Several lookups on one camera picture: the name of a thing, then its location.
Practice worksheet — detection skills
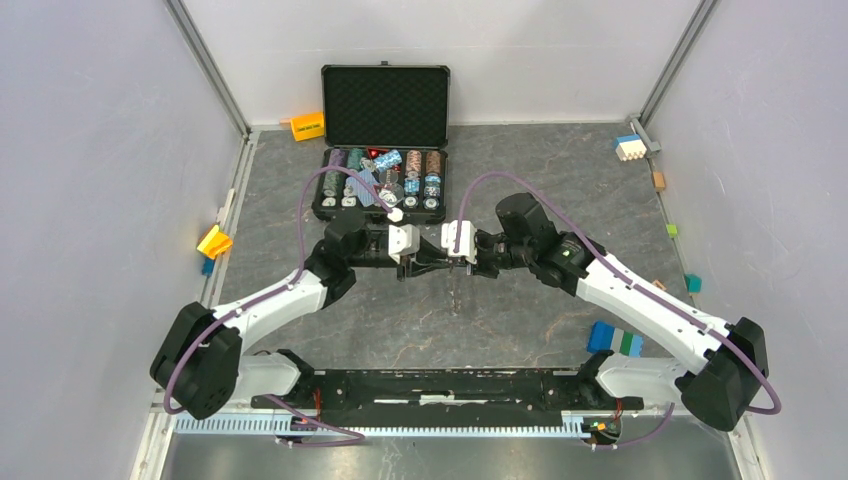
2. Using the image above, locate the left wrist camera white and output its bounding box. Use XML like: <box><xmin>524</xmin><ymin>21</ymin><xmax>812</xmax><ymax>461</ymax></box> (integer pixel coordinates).
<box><xmin>387</xmin><ymin>207</ymin><xmax>421</xmax><ymax>265</ymax></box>

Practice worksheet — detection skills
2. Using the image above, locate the black poker chip case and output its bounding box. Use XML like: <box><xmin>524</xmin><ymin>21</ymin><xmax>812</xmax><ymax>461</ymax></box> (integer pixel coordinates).
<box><xmin>312</xmin><ymin>64</ymin><xmax>451</xmax><ymax>225</ymax></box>

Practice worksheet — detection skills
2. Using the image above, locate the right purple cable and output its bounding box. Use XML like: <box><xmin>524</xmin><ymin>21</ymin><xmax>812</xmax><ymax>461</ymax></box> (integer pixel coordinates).
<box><xmin>454</xmin><ymin>172</ymin><xmax>783</xmax><ymax>452</ymax></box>

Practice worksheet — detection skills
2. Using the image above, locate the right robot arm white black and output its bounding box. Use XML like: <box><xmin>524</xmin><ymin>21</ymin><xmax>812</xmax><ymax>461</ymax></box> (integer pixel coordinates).
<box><xmin>441</xmin><ymin>193</ymin><xmax>768</xmax><ymax>432</ymax></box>

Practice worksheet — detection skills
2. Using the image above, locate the teal small cube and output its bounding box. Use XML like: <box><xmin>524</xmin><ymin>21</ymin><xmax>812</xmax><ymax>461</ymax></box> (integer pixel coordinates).
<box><xmin>684</xmin><ymin>273</ymin><xmax>702</xmax><ymax>294</ymax></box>

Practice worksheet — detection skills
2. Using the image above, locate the yellow box at back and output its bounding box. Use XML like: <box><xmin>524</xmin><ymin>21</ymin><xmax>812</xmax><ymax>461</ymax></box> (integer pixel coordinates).
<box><xmin>289</xmin><ymin>112</ymin><xmax>326</xmax><ymax>142</ymax></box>

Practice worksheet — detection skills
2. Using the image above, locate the yellow orange block left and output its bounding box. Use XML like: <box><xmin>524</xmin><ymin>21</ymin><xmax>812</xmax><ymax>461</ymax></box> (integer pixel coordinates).
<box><xmin>196</xmin><ymin>224</ymin><xmax>233</xmax><ymax>260</ymax></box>

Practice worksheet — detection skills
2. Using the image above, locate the blue playing card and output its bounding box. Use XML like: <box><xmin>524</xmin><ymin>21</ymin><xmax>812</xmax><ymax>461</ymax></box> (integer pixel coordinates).
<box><xmin>345</xmin><ymin>170</ymin><xmax>377</xmax><ymax>207</ymax></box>

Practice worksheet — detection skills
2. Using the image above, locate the blue white toy brick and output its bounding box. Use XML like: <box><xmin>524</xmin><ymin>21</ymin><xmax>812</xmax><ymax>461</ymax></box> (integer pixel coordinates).
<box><xmin>615</xmin><ymin>134</ymin><xmax>648</xmax><ymax>162</ymax></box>

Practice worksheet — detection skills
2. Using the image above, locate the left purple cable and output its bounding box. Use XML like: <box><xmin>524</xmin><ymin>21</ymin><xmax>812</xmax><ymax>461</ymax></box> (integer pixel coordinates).
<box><xmin>162</xmin><ymin>165</ymin><xmax>402</xmax><ymax>450</ymax></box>

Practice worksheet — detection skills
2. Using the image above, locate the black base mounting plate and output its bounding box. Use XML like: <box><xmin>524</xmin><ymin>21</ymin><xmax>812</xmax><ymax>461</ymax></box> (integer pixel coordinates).
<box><xmin>283</xmin><ymin>368</ymin><xmax>644</xmax><ymax>428</ymax></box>

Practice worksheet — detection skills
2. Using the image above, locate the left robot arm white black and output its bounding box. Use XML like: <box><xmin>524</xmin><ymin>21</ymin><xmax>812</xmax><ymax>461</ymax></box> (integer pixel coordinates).
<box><xmin>150</xmin><ymin>209</ymin><xmax>475</xmax><ymax>420</ymax></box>

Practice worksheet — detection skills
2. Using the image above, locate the orange wooden cube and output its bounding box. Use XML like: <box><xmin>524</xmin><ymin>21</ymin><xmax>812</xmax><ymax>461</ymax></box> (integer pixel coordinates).
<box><xmin>652</xmin><ymin>171</ymin><xmax>666</xmax><ymax>193</ymax></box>

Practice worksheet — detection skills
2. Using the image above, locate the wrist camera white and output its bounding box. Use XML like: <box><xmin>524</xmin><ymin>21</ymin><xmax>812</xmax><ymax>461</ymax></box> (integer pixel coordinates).
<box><xmin>440</xmin><ymin>220</ymin><xmax>478</xmax><ymax>265</ymax></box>
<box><xmin>387</xmin><ymin>207</ymin><xmax>421</xmax><ymax>265</ymax></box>

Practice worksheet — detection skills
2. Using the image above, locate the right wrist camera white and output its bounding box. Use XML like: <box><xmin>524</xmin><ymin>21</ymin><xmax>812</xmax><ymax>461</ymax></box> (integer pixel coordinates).
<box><xmin>440</xmin><ymin>220</ymin><xmax>478</xmax><ymax>265</ymax></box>

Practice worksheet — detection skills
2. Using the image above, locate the blue green toy brick stack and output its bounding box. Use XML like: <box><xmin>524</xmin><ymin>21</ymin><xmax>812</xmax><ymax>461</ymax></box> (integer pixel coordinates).
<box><xmin>586</xmin><ymin>321</ymin><xmax>644</xmax><ymax>358</ymax></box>

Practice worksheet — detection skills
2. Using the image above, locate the small blue block left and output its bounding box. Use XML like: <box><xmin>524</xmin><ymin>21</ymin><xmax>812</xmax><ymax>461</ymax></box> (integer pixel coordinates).
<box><xmin>201</xmin><ymin>258</ymin><xmax>216</xmax><ymax>277</ymax></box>

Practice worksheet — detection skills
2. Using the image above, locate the purple cable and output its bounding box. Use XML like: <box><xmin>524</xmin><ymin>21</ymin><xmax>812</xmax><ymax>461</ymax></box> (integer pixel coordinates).
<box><xmin>162</xmin><ymin>165</ymin><xmax>402</xmax><ymax>450</ymax></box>
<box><xmin>454</xmin><ymin>172</ymin><xmax>783</xmax><ymax>452</ymax></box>

